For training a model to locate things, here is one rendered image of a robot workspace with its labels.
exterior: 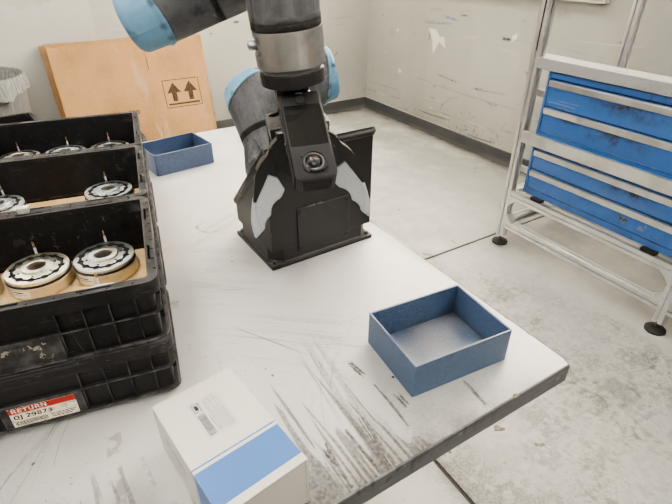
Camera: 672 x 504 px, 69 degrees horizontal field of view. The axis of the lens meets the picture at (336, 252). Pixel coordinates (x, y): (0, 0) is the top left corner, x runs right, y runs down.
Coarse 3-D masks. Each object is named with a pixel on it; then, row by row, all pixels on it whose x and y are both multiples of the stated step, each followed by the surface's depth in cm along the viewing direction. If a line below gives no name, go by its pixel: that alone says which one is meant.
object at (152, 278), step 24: (0, 216) 85; (24, 216) 85; (144, 216) 88; (144, 240) 78; (96, 288) 67; (120, 288) 67; (144, 288) 69; (0, 312) 63; (24, 312) 64; (48, 312) 65
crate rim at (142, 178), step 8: (72, 152) 111; (80, 152) 111; (88, 152) 112; (96, 152) 112; (104, 152) 113; (136, 152) 111; (8, 160) 107; (16, 160) 107; (24, 160) 108; (32, 160) 108; (40, 160) 109; (136, 160) 107; (144, 168) 104; (144, 176) 100; (144, 184) 96; (144, 192) 93; (88, 200) 90; (96, 200) 90; (104, 200) 90; (32, 208) 87; (40, 208) 88; (48, 208) 87
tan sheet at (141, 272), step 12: (144, 252) 94; (72, 264) 90; (144, 264) 90; (0, 276) 87; (132, 276) 87; (144, 276) 87; (72, 288) 84; (84, 288) 84; (0, 300) 81; (12, 300) 81
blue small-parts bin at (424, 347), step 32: (448, 288) 94; (384, 320) 90; (416, 320) 94; (448, 320) 96; (480, 320) 91; (384, 352) 85; (416, 352) 88; (448, 352) 88; (480, 352) 82; (416, 384) 79
